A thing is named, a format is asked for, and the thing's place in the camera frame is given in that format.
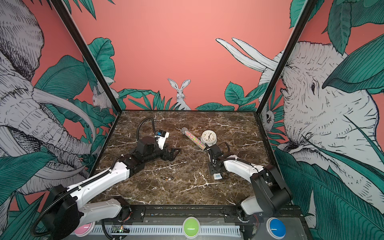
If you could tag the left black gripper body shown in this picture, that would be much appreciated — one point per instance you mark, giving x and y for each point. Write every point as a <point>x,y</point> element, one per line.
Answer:
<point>157,154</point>

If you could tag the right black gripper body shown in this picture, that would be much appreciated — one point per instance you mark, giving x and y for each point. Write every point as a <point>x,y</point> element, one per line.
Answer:
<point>213,168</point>

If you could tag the white remote control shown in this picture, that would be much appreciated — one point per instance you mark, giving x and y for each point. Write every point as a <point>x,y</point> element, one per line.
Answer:
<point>218,176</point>

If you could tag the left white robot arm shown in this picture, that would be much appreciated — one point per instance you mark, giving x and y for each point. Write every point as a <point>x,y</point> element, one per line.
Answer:
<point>67,209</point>

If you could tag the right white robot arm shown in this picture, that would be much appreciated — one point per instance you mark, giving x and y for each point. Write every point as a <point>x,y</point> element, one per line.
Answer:
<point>271,193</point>

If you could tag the white alarm clock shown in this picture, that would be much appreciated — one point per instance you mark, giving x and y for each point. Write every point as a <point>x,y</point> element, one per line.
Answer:
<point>209,137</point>

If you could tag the glitter microphone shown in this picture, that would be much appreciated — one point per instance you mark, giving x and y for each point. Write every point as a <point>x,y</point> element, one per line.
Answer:
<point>193,138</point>

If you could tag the green push button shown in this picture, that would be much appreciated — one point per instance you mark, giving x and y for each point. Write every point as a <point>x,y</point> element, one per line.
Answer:
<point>191,227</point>

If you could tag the blue push button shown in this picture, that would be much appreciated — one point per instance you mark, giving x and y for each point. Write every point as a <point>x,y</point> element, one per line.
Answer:
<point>276,228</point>

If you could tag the pink push button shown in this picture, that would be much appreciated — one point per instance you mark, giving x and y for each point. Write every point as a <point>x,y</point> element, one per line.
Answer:
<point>84,230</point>

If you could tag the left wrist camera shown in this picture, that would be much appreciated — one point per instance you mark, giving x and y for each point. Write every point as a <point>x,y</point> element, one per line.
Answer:
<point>161,137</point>

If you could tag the black front rail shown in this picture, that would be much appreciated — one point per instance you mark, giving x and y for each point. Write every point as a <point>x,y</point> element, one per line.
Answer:
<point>228,213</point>

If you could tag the white vented cable duct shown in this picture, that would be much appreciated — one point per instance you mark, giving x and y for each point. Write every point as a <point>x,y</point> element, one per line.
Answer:
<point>166,230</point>

